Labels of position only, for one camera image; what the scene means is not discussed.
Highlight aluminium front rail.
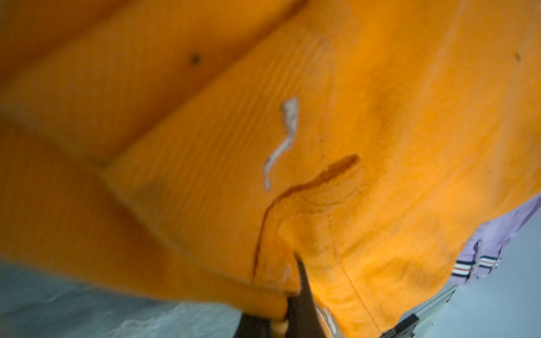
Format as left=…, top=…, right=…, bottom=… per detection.
left=380, top=283, right=458, bottom=338

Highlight purple folded garment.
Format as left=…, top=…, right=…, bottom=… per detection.
left=449, top=195, right=540, bottom=285

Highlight orange pants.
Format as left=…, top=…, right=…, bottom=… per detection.
left=1, top=1, right=540, bottom=337

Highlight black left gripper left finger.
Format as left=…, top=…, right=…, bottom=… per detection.
left=233, top=313, right=272, bottom=338

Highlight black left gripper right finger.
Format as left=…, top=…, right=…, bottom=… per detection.
left=285, top=257, right=326, bottom=338

